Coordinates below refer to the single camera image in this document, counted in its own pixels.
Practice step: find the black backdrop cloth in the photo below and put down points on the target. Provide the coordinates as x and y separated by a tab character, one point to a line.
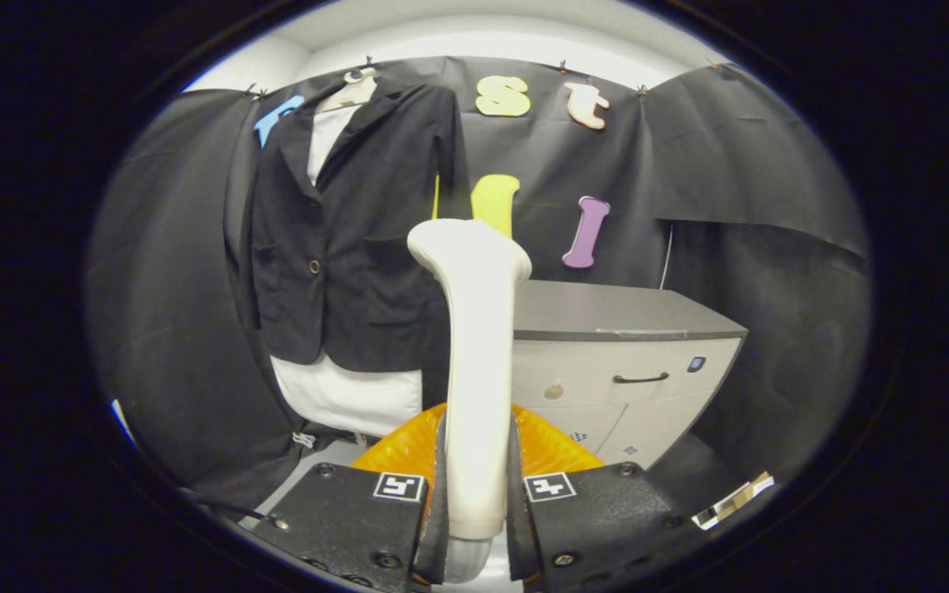
730	165

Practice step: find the grey cabinet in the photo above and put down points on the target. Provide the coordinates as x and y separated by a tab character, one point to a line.
606	313

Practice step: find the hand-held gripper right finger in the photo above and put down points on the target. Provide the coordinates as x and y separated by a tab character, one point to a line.
524	543

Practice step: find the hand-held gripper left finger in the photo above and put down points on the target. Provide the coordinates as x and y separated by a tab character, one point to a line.
433	543

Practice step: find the black suit jacket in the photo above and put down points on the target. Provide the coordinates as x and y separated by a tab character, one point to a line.
359	206

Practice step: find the white shirt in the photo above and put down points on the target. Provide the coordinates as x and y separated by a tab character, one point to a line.
343	395

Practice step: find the white tan striped object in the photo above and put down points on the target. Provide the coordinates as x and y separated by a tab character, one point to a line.
730	501

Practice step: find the white clothes hanger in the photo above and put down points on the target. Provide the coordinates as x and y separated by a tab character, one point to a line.
355	91

